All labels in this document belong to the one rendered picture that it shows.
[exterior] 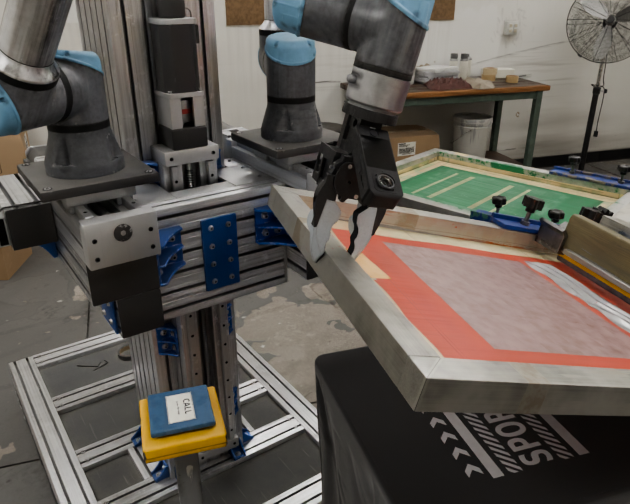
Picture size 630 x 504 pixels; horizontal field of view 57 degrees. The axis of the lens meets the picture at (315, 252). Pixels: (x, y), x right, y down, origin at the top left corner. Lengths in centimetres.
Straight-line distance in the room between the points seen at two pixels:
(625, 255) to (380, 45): 63
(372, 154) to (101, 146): 65
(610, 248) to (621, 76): 518
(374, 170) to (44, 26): 58
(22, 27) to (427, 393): 80
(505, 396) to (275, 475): 140
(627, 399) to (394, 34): 48
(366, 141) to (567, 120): 535
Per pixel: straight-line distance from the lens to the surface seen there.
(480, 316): 84
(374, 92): 73
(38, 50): 106
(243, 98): 463
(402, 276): 88
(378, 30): 73
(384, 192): 68
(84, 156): 121
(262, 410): 218
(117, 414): 226
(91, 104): 121
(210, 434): 98
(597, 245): 121
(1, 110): 108
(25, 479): 245
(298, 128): 140
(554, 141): 601
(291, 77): 139
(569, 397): 67
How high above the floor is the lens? 160
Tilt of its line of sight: 25 degrees down
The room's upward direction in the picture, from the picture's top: straight up
